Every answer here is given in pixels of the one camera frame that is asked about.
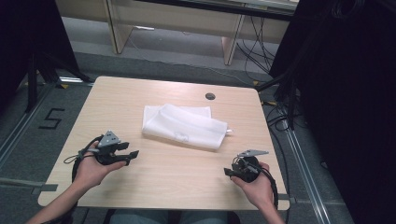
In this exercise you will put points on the black metal stand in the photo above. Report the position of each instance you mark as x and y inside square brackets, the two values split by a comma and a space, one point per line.
[289, 93]
[32, 84]

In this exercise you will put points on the light wooden desk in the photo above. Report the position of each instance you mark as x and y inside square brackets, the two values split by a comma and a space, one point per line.
[174, 18]

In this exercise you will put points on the person's left hand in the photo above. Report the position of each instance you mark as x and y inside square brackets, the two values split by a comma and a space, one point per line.
[90, 171]

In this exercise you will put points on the black curtain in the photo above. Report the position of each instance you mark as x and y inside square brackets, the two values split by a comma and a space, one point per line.
[28, 40]
[348, 109]

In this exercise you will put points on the white cloth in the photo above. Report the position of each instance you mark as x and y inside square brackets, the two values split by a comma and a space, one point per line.
[183, 126]

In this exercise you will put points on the person's legs in jeans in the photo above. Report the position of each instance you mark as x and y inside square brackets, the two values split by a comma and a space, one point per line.
[140, 217]

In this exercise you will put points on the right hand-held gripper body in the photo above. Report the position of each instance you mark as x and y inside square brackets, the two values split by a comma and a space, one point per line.
[247, 169]

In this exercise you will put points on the metal floor rail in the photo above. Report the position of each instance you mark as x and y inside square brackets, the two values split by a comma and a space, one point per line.
[306, 174]
[21, 127]

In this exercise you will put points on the grey tape strip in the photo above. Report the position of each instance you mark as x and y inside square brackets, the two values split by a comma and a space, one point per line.
[285, 198]
[45, 187]

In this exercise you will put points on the person's right hand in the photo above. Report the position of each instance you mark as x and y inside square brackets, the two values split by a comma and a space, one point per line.
[260, 191]

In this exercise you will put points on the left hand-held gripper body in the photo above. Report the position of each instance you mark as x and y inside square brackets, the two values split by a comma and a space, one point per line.
[109, 140]

